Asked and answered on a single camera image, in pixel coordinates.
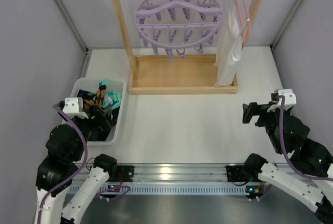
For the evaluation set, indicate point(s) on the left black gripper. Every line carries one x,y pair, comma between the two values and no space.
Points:
97,116

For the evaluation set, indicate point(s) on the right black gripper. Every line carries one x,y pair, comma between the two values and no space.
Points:
260,115

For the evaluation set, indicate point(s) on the brown argyle sock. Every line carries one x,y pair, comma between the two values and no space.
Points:
97,102

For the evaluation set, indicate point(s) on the green sock front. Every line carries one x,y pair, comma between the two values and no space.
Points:
112,99

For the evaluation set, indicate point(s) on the green sock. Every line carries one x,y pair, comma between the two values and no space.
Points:
104,84
112,99

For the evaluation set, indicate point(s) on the purple round clip hanger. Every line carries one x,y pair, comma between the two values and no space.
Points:
177,25

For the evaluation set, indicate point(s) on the black blue grey sock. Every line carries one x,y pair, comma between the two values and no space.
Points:
114,115

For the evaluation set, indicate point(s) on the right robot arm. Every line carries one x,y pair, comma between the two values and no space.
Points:
306,157

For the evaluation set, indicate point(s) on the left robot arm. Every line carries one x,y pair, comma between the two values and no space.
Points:
66,156

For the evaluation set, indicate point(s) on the white cloth on hanger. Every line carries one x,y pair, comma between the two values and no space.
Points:
228,52

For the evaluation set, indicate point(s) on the white plastic basket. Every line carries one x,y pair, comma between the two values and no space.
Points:
91,85

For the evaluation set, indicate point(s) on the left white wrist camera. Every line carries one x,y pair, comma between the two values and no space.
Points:
73,107

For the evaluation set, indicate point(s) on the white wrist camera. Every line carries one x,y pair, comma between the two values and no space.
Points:
282,97
73,107

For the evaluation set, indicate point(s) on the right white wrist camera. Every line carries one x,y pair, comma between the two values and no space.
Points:
282,97

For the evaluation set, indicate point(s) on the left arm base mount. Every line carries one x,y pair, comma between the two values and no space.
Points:
125,174

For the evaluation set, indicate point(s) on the grey slotted cable duct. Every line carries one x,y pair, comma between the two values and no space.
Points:
179,190

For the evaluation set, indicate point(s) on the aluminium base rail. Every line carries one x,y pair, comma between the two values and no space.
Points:
171,173

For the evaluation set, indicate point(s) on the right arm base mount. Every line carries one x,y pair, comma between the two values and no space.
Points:
236,176

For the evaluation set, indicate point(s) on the pink wire hanger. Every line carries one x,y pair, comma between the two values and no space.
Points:
245,21

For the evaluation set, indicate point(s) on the wooden clothes rack frame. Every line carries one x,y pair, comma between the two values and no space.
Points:
193,74

